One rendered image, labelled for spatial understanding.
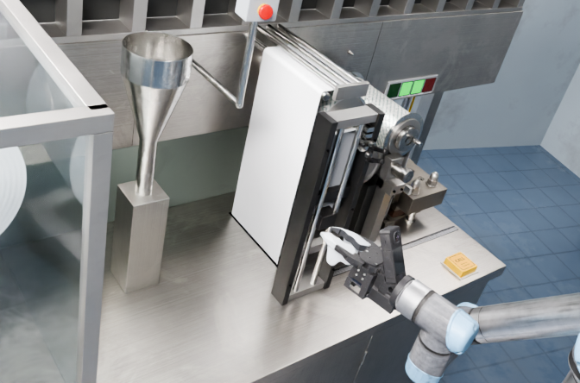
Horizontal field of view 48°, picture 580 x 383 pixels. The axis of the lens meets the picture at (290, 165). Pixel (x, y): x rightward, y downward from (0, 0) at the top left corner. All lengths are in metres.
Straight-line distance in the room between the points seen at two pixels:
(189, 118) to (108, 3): 0.38
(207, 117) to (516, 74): 3.14
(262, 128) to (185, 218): 0.37
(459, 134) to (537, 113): 0.65
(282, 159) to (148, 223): 0.38
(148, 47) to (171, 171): 0.53
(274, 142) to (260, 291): 0.38
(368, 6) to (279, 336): 1.00
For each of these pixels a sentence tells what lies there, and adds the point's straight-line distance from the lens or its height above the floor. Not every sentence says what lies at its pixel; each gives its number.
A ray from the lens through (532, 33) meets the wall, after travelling 4.54.
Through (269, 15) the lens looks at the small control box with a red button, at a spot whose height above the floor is 1.63.
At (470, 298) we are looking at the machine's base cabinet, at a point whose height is 0.76.
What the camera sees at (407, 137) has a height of 1.26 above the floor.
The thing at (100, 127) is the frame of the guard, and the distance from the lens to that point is 0.94.
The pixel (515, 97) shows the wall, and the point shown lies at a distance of 4.74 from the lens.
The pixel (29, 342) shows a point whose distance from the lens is 1.18.
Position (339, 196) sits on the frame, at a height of 1.21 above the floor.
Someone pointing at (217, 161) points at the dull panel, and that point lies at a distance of 1.90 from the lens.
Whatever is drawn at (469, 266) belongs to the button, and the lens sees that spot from 1.99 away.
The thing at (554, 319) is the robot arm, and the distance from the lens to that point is 1.32.
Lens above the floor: 2.07
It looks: 32 degrees down
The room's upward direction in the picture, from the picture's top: 14 degrees clockwise
